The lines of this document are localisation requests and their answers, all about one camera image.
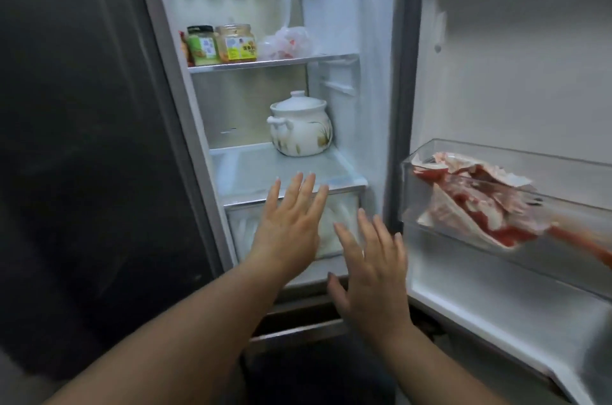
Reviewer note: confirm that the person's right hand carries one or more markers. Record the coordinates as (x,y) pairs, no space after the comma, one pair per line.
(377,285)

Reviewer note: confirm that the person's left hand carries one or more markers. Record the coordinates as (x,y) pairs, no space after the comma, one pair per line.
(287,237)

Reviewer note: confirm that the person's right thumb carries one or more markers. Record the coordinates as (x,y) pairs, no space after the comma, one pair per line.
(337,297)

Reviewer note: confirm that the person's left little finger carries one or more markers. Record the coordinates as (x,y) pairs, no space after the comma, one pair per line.
(272,201)

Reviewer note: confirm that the person's right little finger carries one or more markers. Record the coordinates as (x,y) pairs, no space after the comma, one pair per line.
(400,251)

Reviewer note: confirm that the person's left middle finger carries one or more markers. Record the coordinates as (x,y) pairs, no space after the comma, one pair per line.
(307,194)

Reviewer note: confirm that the person's right middle finger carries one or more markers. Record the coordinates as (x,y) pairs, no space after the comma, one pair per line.
(366,232)

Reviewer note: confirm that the person's right forearm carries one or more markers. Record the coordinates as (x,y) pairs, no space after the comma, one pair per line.
(430,371)

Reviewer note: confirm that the person's left forearm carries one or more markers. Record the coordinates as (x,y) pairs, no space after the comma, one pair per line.
(191,337)

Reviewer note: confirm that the clear crisper drawer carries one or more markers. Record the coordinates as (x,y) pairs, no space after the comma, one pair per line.
(342,220)

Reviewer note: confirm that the glass refrigerator shelf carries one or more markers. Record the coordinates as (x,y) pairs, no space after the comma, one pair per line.
(258,168)
(267,62)

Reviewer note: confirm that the lower freezer drawer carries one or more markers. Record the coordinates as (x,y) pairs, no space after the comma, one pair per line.
(296,318)

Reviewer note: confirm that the white ceramic lidded pot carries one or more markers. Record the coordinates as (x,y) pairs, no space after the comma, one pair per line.
(300,129)

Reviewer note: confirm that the red white crumpled packet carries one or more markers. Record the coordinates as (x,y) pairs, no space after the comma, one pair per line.
(471,208)

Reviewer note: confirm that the white plastic bag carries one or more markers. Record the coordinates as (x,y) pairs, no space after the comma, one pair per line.
(287,43)

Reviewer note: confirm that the yellow honey glass jar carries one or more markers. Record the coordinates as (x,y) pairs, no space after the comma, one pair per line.
(236,43)

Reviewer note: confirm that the clear door bin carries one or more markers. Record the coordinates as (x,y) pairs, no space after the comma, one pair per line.
(564,266)

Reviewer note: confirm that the green lid glass jar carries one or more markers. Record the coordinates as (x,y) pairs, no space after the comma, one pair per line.
(202,47)

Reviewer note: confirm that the red packet behind jars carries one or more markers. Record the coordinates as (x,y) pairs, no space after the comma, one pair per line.
(183,49)

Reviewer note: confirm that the red sachet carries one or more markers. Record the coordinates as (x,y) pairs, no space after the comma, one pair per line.
(581,242)

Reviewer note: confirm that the white refrigerator body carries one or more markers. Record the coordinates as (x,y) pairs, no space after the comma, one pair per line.
(354,12)

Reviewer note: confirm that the dark closed refrigerator door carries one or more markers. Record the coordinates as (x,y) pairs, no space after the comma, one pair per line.
(86,132)

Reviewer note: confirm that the open white refrigerator door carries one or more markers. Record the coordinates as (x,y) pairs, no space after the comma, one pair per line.
(516,60)

